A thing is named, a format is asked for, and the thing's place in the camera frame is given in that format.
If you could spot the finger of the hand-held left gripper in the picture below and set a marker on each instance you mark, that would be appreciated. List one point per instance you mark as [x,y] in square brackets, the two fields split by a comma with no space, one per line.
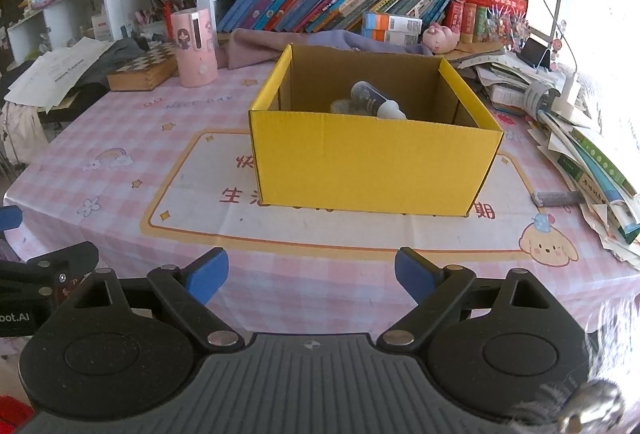
[70,259]
[10,218]

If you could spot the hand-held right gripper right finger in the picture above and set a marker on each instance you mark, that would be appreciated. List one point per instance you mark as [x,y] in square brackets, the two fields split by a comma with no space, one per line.
[412,274]

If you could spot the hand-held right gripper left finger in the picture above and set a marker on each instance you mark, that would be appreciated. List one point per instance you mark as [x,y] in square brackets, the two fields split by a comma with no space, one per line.
[210,276]

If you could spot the yellow cardboard box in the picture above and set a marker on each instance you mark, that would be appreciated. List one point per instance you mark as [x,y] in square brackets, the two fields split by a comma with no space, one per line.
[370,164]

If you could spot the glue bottle with blue label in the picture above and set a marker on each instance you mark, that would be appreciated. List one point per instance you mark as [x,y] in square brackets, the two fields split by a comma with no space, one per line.
[372,99]

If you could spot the pink cylinder container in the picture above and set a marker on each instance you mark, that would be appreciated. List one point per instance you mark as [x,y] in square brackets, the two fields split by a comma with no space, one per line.
[194,49]

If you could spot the white cloth bag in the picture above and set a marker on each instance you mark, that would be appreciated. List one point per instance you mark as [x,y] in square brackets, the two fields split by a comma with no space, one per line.
[22,134]

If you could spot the pink checked tablecloth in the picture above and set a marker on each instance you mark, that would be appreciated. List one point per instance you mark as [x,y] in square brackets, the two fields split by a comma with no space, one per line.
[150,194]

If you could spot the stack of white papers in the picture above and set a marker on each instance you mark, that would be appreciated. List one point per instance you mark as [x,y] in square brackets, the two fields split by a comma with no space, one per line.
[55,71]

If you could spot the small grey bar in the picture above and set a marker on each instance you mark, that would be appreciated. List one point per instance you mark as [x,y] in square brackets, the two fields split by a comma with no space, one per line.
[557,199]

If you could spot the crumpled clear plastic wrapper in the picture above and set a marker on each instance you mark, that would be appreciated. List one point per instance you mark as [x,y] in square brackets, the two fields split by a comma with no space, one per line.
[342,106]

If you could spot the dark grey cloth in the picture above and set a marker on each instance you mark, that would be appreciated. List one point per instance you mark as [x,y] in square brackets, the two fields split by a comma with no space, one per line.
[115,59]

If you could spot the wooden chess board box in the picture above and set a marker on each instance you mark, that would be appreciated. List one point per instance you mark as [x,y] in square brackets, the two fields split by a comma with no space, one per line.
[142,69]

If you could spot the pile of papers and booklets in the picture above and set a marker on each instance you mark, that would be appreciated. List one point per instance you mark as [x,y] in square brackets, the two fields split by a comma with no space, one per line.
[590,164]

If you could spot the grey fluffy fur trim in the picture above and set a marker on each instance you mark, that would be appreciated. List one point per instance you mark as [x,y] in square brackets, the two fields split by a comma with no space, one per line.
[605,364]

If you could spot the purple cloth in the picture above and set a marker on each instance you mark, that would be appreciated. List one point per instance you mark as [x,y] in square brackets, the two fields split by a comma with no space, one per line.
[260,46]

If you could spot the pink pig toy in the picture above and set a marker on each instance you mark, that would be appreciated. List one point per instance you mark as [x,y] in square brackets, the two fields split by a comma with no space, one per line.
[440,39]

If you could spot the orange and white box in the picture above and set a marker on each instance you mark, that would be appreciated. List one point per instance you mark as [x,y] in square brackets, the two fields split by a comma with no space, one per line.
[392,28]

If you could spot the black phone stand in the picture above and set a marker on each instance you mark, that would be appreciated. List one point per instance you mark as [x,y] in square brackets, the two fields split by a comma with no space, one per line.
[534,51]

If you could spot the pen holder with pens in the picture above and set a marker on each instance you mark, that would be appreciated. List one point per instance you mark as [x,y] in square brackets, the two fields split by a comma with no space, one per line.
[165,11]

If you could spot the bunch of colourful pens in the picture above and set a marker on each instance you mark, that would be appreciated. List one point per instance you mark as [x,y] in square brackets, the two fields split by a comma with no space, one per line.
[510,29]

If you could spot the row of red books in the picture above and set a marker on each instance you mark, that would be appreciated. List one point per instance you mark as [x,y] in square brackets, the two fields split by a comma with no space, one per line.
[480,9]

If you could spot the white wall adapter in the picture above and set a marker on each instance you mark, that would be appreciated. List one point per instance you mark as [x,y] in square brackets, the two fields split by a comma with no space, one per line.
[571,94]

